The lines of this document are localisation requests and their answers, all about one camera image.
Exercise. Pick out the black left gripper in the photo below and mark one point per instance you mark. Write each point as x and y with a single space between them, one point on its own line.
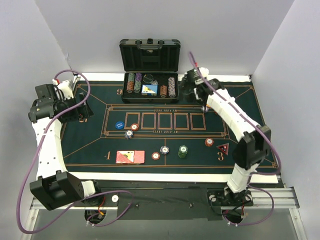
81 107

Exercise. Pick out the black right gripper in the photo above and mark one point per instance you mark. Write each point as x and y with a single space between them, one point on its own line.
188 83

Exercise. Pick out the blue chips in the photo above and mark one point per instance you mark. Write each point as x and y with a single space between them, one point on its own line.
129 134
204 109

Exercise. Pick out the blue small blind button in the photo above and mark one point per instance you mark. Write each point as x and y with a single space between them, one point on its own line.
119 125

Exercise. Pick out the red playing card deck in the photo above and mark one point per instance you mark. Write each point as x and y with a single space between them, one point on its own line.
129 157

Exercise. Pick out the green poker chip stack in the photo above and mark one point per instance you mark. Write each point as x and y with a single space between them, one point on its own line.
182 151

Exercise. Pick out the red triangular dealer button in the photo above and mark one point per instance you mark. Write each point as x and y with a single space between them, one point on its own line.
224 148

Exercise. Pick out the blue poker chip stack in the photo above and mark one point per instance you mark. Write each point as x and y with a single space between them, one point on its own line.
164 150

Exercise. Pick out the red poker chip stack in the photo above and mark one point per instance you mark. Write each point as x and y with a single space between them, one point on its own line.
155 156

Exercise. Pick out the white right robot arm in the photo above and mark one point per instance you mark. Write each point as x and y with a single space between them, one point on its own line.
252 138

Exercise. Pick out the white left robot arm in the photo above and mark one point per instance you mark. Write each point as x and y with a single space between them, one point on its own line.
55 186

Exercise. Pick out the lilac chips in case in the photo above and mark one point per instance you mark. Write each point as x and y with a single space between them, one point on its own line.
171 87

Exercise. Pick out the orange chips in case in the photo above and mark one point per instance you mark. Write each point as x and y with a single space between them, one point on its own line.
163 91

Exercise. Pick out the black round button in case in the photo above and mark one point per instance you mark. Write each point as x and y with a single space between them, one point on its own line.
148 78

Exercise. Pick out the black poker chip case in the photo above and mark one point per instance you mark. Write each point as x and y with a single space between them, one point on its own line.
158 57

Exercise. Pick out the blue card box in case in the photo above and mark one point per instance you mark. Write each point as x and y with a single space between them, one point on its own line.
149 90

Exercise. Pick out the green poker table mat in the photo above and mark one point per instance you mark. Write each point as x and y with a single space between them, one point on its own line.
91 145

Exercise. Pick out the green red chips in case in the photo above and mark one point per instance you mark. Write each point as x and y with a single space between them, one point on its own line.
130 83

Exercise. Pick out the purple green chips in case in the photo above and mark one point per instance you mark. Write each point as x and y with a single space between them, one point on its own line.
137 82

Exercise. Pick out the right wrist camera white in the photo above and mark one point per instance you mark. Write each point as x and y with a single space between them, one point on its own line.
204 71

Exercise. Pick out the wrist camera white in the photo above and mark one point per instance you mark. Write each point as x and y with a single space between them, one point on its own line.
64 89
204 71

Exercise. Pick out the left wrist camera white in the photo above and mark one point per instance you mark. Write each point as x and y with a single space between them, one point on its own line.
64 89

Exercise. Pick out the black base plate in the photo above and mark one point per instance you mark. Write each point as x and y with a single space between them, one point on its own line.
147 200

